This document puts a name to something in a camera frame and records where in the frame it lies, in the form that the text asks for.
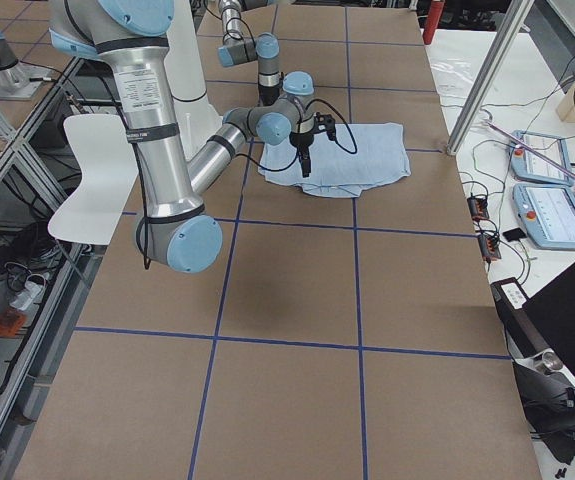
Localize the lower blue teach pendant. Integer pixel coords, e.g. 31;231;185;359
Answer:
512;183;575;251

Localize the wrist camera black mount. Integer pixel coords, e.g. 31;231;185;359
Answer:
313;112;337;142

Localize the red cylinder bottle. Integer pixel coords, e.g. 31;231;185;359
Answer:
422;0;444;45

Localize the blue teach pendant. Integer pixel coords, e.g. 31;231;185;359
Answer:
508;129;575;187
512;183;575;251

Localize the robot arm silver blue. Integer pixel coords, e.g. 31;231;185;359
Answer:
49;1;314;273
216;0;283;106

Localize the small black adapter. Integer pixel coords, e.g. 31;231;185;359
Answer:
502;228;527;242

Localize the black camera cable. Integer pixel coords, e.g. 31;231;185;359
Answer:
311;98;359;155

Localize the aluminium frame post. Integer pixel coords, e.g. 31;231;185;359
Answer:
446;0;534;156

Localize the orange black usb hub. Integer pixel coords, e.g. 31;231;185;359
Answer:
477;233;502;263
467;196;490;222

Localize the pink grabber stick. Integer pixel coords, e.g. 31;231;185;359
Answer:
485;121;575;180

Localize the upper blue teach pendant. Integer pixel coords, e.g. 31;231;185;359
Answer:
508;129;575;187

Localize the clear plastic bag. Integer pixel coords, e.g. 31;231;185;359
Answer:
429;58;478;103

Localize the light blue button shirt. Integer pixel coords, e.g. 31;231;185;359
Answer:
258;123;411;198

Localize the upper orange black usb hub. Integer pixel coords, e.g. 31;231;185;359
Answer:
467;196;490;222

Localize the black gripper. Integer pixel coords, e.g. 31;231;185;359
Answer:
258;85;281;106
289;131;314;178

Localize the lower orange black usb hub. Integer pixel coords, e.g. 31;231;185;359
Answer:
477;233;502;263

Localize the white pedestal column with base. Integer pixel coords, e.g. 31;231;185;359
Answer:
164;0;222;159

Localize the orange box on floor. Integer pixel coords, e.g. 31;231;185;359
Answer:
0;308;26;338

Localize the white plastic chair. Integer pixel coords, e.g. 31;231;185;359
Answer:
48;114;138;245

